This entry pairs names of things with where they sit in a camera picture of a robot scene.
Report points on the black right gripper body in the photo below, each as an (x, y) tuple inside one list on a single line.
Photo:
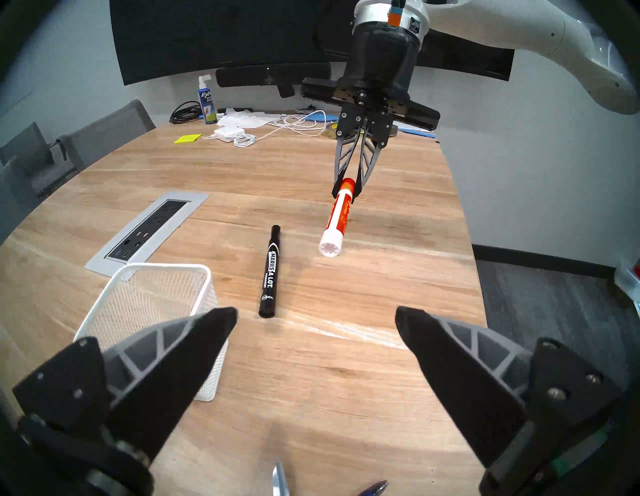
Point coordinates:
[(382, 60)]

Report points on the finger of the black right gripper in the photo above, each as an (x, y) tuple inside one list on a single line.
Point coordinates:
[(377, 135), (349, 130)]

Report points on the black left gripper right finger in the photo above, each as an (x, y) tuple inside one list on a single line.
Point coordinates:
[(460, 380)]

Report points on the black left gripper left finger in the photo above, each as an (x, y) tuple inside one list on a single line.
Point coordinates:
[(170, 370)]

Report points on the orange white dry-erase marker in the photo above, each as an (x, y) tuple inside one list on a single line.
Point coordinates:
[(337, 220)]

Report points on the black permanent marker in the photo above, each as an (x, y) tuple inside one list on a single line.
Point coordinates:
[(270, 275)]

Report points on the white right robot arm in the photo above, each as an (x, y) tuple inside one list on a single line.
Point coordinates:
[(550, 30)]

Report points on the white mesh pen holder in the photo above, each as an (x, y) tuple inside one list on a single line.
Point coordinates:
[(150, 295)]

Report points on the blue ballpoint pen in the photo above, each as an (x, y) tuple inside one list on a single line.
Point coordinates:
[(375, 489)]

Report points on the yellow black tape roll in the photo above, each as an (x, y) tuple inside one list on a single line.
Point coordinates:
[(331, 131)]

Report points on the blue flat plastic object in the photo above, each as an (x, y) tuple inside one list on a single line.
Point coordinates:
[(320, 116)]

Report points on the blue plastic stick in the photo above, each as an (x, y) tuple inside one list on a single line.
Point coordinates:
[(417, 132)]

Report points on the black video sound bar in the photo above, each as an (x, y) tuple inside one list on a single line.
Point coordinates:
[(260, 77)]

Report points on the white crumpled plastic bag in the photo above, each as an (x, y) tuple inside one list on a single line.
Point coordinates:
[(245, 120)]

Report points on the grey table power outlet panel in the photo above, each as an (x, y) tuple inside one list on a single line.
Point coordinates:
[(145, 235)]

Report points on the whiteboard cleaner spray bottle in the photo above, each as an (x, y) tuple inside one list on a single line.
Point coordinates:
[(206, 102)]

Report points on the yellow sticky note pad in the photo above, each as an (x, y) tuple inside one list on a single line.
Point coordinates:
[(187, 138)]

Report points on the grey armrest swivel chair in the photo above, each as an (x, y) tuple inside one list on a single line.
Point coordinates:
[(25, 145)]

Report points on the large black wall screen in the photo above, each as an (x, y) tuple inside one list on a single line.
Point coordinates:
[(225, 30)]

